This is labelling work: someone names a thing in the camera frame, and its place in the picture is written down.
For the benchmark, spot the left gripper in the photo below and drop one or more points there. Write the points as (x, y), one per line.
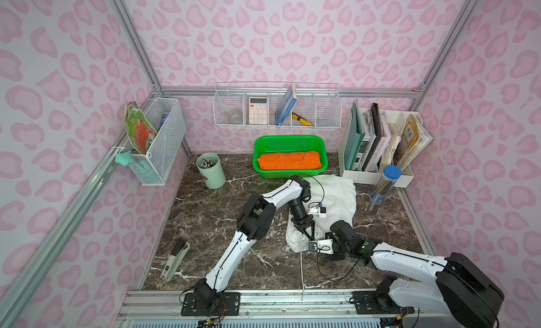
(304, 220)

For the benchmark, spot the white shorts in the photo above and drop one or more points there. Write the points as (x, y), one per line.
(338, 195)

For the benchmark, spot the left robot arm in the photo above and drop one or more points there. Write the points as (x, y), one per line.
(253, 224)

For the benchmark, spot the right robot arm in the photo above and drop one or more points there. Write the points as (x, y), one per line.
(451, 285)

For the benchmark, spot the orange folded cloth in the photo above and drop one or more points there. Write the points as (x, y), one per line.
(290, 161)

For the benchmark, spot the green plastic basket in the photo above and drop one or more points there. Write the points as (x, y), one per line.
(289, 144)

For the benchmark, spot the clear tube with blue cap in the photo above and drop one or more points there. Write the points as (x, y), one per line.
(387, 180)

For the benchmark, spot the teal folder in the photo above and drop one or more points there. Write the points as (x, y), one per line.
(354, 138)

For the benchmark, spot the white desktop file organizer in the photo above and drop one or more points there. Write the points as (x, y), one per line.
(378, 146)

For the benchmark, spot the yellow utility knife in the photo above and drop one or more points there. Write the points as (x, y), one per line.
(301, 120)

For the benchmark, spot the green pen cup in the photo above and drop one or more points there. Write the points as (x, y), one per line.
(210, 167)

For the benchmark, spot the blue book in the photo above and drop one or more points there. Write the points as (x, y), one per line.
(286, 105)

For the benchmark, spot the white pink calculator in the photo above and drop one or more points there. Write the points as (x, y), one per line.
(258, 111)

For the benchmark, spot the brown paper envelopes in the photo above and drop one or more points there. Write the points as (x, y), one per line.
(414, 139)

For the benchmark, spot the grey stapler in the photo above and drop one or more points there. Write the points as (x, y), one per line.
(176, 256)

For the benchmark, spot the black binder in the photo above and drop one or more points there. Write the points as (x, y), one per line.
(375, 130)

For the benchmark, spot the green red snack bag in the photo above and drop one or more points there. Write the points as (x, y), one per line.
(141, 133)

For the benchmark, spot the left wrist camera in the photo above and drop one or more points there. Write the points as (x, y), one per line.
(318, 211)

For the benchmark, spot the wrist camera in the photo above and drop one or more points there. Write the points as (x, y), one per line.
(318, 211)
(321, 246)

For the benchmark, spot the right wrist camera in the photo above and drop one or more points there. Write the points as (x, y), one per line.
(321, 246)

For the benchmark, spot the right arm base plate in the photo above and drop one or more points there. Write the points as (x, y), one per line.
(366, 303)

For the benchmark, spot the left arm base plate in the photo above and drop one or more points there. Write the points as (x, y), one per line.
(226, 304)

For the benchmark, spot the white mesh wall basket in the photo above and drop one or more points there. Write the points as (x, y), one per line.
(166, 115)

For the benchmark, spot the mint green wall hook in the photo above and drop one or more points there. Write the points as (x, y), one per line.
(124, 158)

